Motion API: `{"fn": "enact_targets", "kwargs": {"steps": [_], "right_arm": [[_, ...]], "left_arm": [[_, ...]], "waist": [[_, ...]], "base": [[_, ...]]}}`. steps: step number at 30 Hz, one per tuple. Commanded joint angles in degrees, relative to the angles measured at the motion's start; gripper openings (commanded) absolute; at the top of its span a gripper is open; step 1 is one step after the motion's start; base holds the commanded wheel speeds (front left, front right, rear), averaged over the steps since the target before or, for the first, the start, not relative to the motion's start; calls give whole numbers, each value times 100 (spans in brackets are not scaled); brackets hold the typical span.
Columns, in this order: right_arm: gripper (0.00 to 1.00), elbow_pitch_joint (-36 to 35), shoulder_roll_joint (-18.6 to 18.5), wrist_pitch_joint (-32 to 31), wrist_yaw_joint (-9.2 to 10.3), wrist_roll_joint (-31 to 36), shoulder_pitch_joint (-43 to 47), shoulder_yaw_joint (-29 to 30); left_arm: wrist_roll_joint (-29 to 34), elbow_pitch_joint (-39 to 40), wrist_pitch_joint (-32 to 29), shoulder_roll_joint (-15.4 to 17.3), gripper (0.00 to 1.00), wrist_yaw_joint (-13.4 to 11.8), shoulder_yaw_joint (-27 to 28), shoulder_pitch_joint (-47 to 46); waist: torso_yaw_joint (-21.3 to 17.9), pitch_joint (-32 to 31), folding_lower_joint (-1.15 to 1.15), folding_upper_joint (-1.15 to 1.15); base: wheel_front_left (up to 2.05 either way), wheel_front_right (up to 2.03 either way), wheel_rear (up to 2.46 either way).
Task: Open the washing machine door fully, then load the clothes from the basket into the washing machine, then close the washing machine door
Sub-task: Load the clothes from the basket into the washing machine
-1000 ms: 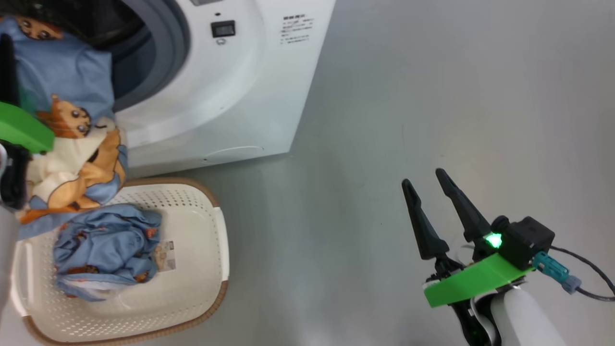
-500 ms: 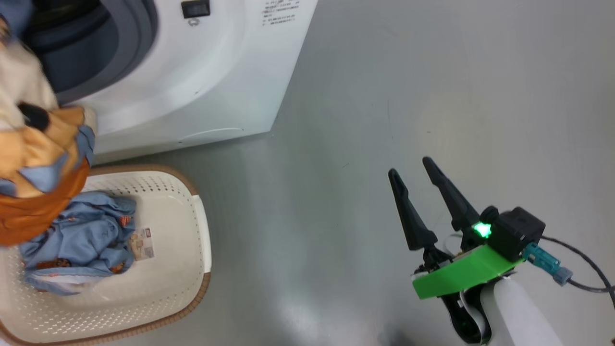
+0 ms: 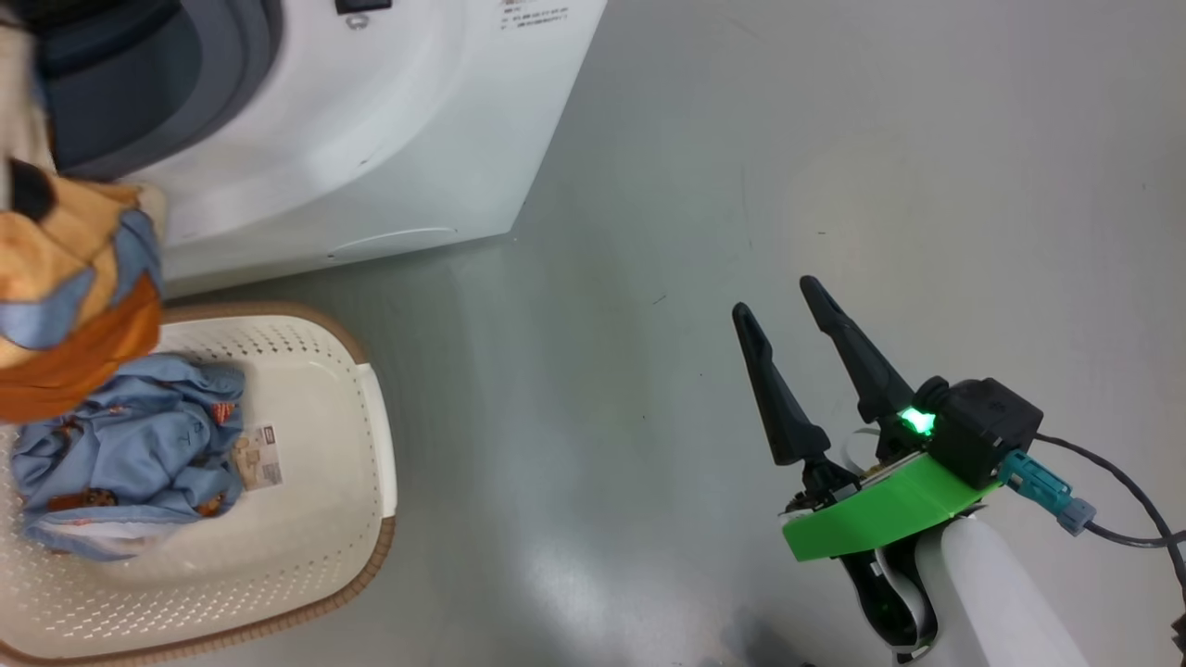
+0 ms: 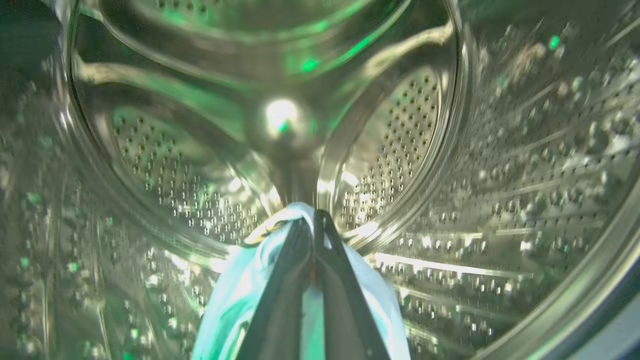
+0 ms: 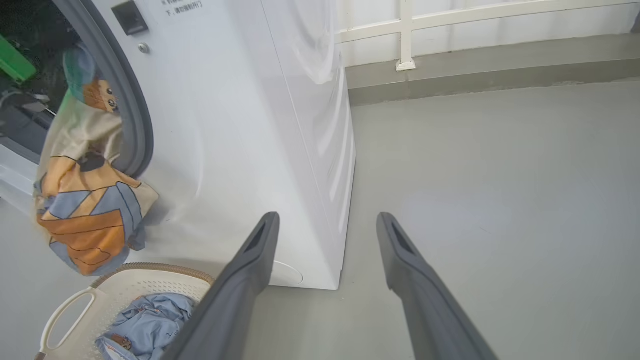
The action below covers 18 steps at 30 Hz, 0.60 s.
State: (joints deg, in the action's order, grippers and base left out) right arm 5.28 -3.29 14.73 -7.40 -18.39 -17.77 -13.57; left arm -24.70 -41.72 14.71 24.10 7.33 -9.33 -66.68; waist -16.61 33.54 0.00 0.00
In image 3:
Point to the grey rubber door gasket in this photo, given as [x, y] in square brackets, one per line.
[185, 93]

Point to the blue cartoon print garment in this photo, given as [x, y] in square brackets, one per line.
[139, 445]

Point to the white front-load washing machine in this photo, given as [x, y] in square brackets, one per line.
[371, 139]

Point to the paper product label sticker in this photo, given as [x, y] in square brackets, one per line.
[258, 459]

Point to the orange and blue cartoon garment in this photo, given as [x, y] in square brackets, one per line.
[65, 250]

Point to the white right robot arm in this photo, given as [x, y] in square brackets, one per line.
[991, 602]

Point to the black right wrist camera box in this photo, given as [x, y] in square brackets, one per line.
[987, 431]

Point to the cream perforated basket brown rim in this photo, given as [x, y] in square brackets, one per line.
[306, 519]

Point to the black washer display window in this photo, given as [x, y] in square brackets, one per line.
[363, 5]

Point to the printed instruction text label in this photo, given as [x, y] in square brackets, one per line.
[533, 14]

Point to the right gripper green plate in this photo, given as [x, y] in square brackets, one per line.
[880, 514]

